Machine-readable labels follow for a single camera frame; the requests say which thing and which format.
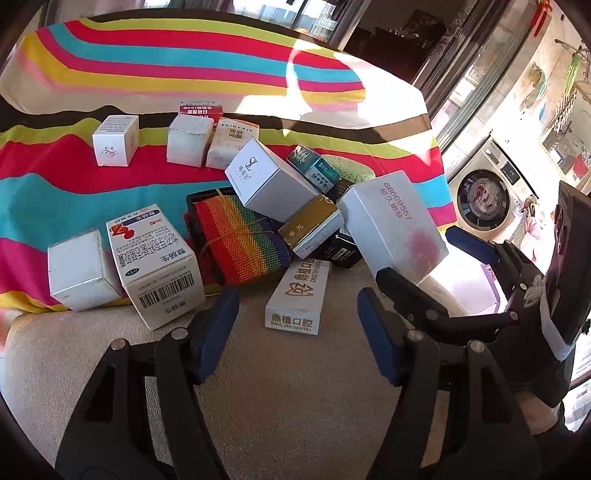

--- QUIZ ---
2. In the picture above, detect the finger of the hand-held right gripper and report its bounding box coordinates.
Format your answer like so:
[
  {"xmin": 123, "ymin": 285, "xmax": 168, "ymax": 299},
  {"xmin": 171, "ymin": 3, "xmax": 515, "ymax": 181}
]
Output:
[
  {"xmin": 375, "ymin": 267, "xmax": 523, "ymax": 347},
  {"xmin": 444, "ymin": 225, "xmax": 549, "ymax": 306}
]

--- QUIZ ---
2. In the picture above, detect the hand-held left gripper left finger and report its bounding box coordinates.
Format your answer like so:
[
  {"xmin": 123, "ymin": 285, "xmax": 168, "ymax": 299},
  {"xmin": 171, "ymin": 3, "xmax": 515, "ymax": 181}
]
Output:
[{"xmin": 54, "ymin": 287, "xmax": 241, "ymax": 480}]

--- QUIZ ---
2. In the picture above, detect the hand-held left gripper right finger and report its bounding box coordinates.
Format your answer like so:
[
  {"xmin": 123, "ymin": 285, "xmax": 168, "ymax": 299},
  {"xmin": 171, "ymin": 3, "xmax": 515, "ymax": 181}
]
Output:
[{"xmin": 357, "ymin": 286, "xmax": 544, "ymax": 480}]

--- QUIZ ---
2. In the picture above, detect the large white box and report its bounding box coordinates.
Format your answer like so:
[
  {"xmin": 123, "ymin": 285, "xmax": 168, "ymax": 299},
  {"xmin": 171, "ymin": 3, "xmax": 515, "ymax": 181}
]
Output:
[{"xmin": 337, "ymin": 171, "xmax": 450, "ymax": 285}]

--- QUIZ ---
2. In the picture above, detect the black box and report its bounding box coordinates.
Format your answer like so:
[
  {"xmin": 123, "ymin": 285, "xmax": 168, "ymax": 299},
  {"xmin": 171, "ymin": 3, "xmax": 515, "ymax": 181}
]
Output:
[{"xmin": 318, "ymin": 225, "xmax": 363, "ymax": 269}]

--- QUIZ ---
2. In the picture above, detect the white dental box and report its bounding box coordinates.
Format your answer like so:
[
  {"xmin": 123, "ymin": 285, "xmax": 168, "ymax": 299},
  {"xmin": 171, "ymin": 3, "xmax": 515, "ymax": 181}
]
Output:
[{"xmin": 265, "ymin": 259, "xmax": 332, "ymax": 334}]

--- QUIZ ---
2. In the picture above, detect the white medicine box red print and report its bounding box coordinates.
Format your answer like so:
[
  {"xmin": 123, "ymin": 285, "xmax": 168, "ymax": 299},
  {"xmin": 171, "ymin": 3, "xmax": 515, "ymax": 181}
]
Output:
[{"xmin": 106, "ymin": 204, "xmax": 206, "ymax": 331}]

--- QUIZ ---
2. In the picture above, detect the gold and white box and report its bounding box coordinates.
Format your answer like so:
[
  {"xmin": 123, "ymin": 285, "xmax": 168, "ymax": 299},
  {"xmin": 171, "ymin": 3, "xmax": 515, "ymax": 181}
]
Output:
[{"xmin": 278, "ymin": 193, "xmax": 345, "ymax": 260}]

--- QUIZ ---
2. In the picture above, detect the green round sponge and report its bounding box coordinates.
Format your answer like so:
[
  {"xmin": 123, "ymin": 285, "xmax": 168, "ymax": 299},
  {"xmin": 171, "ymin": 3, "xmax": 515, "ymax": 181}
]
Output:
[{"xmin": 322, "ymin": 155, "xmax": 376, "ymax": 186}]

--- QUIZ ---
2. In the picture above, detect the plain white box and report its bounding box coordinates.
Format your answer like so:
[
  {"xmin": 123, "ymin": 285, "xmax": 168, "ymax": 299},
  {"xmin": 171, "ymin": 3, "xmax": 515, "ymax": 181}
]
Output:
[{"xmin": 47, "ymin": 229, "xmax": 124, "ymax": 312}]

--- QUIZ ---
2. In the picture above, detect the white box with curly logo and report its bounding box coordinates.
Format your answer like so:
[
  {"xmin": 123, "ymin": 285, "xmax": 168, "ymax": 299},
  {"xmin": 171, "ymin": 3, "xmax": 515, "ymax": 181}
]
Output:
[{"xmin": 224, "ymin": 138, "xmax": 320, "ymax": 223}]

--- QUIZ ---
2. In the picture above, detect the white and orange box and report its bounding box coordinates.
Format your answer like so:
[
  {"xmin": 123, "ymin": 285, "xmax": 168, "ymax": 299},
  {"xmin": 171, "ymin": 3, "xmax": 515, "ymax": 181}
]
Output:
[{"xmin": 205, "ymin": 117, "xmax": 260, "ymax": 171}]

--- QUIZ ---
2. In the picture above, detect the white cube box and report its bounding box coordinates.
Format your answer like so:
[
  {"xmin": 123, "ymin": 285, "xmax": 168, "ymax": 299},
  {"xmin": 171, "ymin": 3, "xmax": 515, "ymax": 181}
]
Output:
[{"xmin": 165, "ymin": 113, "xmax": 214, "ymax": 168}]

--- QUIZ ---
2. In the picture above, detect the white box with fox logo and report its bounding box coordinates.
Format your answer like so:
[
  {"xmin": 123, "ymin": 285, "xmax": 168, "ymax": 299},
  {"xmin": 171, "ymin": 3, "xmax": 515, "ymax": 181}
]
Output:
[{"xmin": 92, "ymin": 114, "xmax": 140, "ymax": 167}]

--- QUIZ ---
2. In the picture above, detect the person's right hand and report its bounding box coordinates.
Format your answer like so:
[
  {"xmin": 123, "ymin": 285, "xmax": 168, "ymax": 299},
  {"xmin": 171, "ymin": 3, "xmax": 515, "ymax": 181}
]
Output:
[{"xmin": 515, "ymin": 390, "xmax": 566, "ymax": 437}]

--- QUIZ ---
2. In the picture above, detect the pink quilt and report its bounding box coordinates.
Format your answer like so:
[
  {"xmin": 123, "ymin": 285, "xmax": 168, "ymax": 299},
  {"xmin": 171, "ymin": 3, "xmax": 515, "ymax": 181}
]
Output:
[{"xmin": 523, "ymin": 196, "xmax": 557, "ymax": 265}]

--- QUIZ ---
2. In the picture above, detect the silver washing machine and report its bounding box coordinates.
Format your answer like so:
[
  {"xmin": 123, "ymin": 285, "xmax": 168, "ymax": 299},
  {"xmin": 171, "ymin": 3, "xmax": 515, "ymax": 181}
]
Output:
[{"xmin": 449, "ymin": 137, "xmax": 540, "ymax": 244}]

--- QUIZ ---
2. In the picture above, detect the beige sofa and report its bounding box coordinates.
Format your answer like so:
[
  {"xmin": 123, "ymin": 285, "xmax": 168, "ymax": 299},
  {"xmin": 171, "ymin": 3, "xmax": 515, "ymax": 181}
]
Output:
[{"xmin": 0, "ymin": 264, "xmax": 467, "ymax": 480}]

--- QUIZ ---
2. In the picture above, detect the teal green box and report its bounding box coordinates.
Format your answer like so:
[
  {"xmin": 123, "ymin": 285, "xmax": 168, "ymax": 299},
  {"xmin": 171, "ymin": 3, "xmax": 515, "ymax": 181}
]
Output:
[{"xmin": 287, "ymin": 143, "xmax": 341, "ymax": 195}]

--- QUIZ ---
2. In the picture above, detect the sliding glass door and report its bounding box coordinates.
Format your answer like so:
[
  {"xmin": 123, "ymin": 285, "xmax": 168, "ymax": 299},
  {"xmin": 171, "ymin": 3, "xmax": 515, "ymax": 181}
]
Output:
[{"xmin": 416, "ymin": 0, "xmax": 536, "ymax": 153}]

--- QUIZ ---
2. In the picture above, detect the clothes drying hanger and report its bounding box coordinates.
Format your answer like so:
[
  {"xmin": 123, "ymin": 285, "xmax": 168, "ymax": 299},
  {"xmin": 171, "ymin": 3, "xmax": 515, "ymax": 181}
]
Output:
[{"xmin": 551, "ymin": 37, "xmax": 591, "ymax": 137}]

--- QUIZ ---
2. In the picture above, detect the dark cabinet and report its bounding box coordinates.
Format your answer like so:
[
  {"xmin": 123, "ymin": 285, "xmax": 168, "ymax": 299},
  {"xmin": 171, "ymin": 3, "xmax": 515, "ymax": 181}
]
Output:
[{"xmin": 344, "ymin": 8, "xmax": 448, "ymax": 77}]

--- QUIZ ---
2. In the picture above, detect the red and white box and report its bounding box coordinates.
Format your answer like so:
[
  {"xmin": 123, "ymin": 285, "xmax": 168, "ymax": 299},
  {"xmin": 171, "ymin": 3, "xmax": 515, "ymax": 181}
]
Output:
[{"xmin": 178, "ymin": 100, "xmax": 225, "ymax": 121}]

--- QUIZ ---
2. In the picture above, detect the red hanging ornament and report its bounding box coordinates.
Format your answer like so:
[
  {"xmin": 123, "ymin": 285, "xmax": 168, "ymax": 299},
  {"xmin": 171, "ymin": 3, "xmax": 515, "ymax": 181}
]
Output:
[{"xmin": 532, "ymin": 0, "xmax": 553, "ymax": 38}]

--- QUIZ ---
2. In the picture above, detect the rainbow striped blanket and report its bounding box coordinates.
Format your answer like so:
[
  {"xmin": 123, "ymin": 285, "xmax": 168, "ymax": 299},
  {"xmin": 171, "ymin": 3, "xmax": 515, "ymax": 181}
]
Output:
[{"xmin": 0, "ymin": 16, "xmax": 458, "ymax": 315}]

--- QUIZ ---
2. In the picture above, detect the rainbow woven strap roll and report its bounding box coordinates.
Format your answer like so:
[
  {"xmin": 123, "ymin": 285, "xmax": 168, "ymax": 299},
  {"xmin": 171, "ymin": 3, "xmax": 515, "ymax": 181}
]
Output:
[{"xmin": 191, "ymin": 195, "xmax": 292, "ymax": 285}]

